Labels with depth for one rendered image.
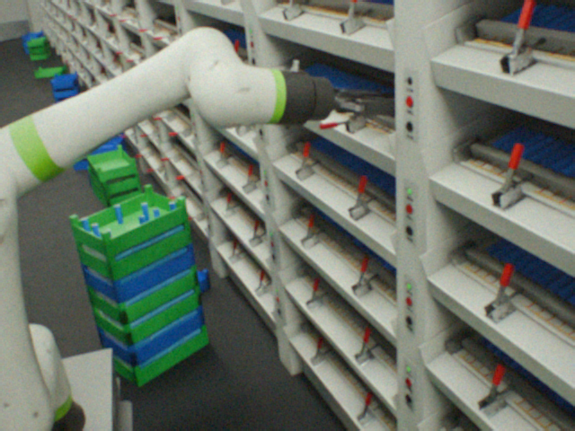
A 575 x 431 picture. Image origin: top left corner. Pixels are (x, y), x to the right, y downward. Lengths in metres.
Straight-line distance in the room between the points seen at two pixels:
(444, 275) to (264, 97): 0.44
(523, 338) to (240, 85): 0.57
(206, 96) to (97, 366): 0.85
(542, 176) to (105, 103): 0.70
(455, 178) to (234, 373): 1.27
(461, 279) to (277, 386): 1.04
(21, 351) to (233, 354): 1.17
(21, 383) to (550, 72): 0.94
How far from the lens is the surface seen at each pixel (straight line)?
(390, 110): 1.14
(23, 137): 1.15
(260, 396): 2.04
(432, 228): 1.13
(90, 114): 1.13
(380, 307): 1.43
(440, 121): 1.07
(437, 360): 1.29
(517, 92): 0.90
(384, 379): 1.54
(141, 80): 1.13
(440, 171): 1.09
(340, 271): 1.56
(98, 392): 1.57
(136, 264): 1.97
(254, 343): 2.25
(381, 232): 1.31
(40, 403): 1.23
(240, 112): 1.01
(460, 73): 0.98
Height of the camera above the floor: 1.34
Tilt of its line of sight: 25 degrees down
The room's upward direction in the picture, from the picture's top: 6 degrees counter-clockwise
